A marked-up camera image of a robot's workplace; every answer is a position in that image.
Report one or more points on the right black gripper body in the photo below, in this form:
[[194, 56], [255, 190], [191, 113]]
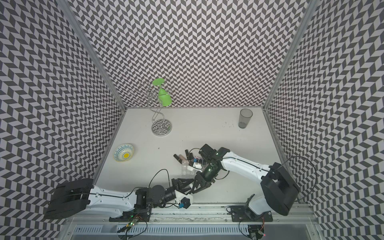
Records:
[[207, 176]]

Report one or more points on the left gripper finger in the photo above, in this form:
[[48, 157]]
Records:
[[183, 183], [185, 190]]

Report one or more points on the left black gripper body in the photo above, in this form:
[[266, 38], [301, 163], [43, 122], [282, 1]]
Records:
[[176, 186]]

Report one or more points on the clear acrylic lipstick organizer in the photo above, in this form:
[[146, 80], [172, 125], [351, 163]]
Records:
[[188, 170]]

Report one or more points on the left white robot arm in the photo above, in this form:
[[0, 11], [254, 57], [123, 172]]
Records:
[[83, 198]]

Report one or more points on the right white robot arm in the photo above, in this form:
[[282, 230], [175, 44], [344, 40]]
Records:
[[279, 189]]

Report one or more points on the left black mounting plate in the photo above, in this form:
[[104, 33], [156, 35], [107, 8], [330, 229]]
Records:
[[142, 215]]

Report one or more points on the black mounting plate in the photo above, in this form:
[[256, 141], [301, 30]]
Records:
[[242, 213], [142, 215]]

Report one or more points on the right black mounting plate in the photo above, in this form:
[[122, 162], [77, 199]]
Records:
[[242, 213]]

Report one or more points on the yellow blue patterned bowl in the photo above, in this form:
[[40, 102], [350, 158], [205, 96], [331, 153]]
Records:
[[123, 153]]

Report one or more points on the grey glass tumbler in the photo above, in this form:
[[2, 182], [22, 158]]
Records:
[[244, 118]]

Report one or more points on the green plastic goblet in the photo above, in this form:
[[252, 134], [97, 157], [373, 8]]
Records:
[[163, 96]]

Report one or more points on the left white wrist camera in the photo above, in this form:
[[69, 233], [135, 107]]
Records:
[[183, 201]]

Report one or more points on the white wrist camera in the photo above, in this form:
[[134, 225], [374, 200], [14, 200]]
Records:
[[183, 201], [195, 166]]

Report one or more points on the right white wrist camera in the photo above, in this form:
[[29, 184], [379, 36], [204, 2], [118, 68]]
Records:
[[195, 166]]

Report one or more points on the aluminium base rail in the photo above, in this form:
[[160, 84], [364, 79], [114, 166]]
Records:
[[199, 222]]

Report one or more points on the metal wire cup stand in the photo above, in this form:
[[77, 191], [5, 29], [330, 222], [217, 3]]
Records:
[[146, 96]]

